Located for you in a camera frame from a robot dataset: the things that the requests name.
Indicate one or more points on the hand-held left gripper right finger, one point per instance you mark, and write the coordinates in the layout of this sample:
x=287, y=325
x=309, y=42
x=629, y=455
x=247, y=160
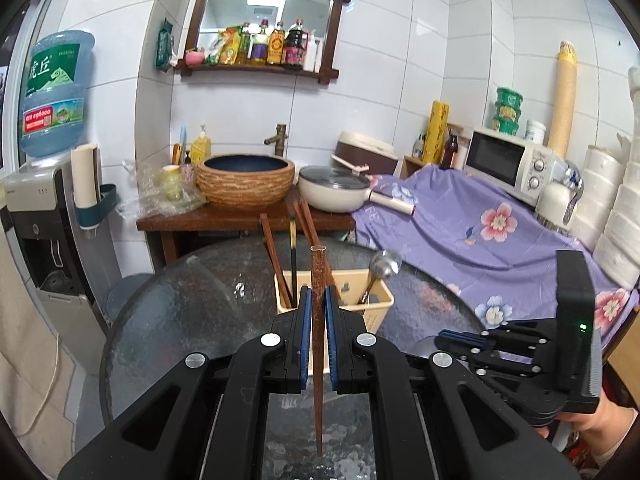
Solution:
x=331, y=345

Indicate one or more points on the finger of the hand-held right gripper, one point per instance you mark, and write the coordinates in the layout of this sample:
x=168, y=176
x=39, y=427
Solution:
x=470, y=340
x=520, y=367

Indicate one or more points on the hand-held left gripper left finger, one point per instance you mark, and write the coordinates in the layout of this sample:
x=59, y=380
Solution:
x=306, y=345

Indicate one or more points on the beige plastic utensil basket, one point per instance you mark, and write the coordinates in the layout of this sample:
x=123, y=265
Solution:
x=377, y=310

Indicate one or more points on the brown wooden chopstick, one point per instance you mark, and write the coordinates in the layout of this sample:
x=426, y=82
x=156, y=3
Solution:
x=312, y=222
x=318, y=280
x=302, y=220
x=272, y=255

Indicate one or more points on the black chopstick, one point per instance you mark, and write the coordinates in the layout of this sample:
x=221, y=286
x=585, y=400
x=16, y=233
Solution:
x=293, y=260

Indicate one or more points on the round steel spoon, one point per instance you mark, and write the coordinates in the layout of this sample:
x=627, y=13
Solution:
x=386, y=263

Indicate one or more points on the person's right hand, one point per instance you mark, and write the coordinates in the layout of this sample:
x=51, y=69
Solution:
x=607, y=430

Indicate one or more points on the brown cardboard box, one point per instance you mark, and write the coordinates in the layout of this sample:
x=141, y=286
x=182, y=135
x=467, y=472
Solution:
x=625, y=360

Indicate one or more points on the purple floral cloth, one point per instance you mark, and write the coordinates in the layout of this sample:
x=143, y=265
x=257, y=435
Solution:
x=450, y=250

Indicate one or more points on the stack of white paper rolls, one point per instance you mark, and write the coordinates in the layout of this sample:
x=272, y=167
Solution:
x=615, y=210

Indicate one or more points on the white pan with glass lid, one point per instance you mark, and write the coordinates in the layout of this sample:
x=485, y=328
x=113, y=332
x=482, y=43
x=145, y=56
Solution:
x=330, y=195

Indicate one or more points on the dark wooden side table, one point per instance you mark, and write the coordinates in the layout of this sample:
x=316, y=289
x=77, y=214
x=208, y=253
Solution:
x=200, y=222

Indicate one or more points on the wicker wash basin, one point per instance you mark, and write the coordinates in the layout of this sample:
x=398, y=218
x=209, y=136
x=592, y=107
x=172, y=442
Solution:
x=245, y=187

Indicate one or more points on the white microwave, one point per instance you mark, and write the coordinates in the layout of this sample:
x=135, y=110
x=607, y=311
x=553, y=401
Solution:
x=500, y=160

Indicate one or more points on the white rice paddle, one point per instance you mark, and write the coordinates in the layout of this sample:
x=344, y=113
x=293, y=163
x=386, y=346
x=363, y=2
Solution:
x=350, y=164

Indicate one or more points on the wooden shelf box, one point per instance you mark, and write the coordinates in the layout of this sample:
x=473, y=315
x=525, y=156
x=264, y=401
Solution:
x=407, y=165

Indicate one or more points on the brown glass bottle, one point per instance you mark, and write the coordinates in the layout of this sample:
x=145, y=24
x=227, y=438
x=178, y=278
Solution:
x=448, y=152

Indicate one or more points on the white plastic jar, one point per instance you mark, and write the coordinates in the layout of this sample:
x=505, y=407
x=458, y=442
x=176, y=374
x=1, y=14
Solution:
x=535, y=132

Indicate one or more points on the small clear bottle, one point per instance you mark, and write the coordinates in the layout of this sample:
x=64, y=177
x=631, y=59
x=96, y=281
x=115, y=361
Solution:
x=418, y=147

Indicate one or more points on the brown and white rice cooker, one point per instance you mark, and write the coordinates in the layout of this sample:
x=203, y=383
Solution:
x=367, y=147

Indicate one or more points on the green instant noodle bowl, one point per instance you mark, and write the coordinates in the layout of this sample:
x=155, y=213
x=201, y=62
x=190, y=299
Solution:
x=509, y=96
x=508, y=111
x=507, y=126

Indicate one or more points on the bronze faucet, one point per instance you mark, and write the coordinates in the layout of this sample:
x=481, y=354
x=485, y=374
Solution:
x=280, y=137

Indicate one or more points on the yellow printed roll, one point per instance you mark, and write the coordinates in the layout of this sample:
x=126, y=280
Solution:
x=435, y=132

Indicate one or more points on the yellow green cup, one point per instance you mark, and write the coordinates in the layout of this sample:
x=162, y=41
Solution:
x=171, y=180

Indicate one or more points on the clear plastic bag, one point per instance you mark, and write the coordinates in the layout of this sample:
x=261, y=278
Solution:
x=145, y=195

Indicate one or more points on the tall beige rolled mat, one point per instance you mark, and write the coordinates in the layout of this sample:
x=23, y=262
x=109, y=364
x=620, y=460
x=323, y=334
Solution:
x=562, y=100

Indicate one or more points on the yellow soap bottle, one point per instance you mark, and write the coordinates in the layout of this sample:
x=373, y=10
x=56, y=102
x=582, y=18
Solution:
x=201, y=147

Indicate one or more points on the blue plastic stick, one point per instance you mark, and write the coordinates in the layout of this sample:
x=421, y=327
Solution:
x=183, y=140

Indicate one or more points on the water dispenser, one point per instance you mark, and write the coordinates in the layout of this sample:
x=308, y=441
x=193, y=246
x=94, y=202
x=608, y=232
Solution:
x=40, y=240

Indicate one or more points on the white squeeze bottle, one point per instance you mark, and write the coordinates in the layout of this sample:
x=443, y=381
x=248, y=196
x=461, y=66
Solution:
x=310, y=52

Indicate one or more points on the dark soy sauce bottle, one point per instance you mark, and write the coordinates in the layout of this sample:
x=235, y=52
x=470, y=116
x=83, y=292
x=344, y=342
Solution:
x=295, y=47

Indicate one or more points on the bottle with orange label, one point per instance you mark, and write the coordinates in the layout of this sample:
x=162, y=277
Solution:
x=276, y=45

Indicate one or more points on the yellow oil bottle purple label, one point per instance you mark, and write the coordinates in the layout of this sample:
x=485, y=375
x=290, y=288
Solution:
x=260, y=45

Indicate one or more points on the green oil bottle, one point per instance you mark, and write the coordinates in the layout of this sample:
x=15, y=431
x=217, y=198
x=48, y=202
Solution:
x=244, y=45

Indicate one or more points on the yellow snack packet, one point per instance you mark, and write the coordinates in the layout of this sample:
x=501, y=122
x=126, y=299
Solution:
x=227, y=47

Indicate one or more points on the pink bowl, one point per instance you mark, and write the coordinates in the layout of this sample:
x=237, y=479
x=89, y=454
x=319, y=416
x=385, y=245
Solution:
x=195, y=57

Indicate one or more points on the green hanging packet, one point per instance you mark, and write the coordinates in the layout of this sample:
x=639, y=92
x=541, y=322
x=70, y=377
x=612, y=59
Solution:
x=164, y=45

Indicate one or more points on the wooden framed mirror shelf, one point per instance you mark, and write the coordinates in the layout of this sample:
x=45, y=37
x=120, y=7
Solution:
x=192, y=25

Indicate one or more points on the blue water jug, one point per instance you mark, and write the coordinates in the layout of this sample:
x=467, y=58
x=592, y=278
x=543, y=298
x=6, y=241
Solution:
x=55, y=90

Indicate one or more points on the teal wall holder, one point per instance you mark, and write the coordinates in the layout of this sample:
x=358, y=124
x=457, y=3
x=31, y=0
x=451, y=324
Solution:
x=102, y=210

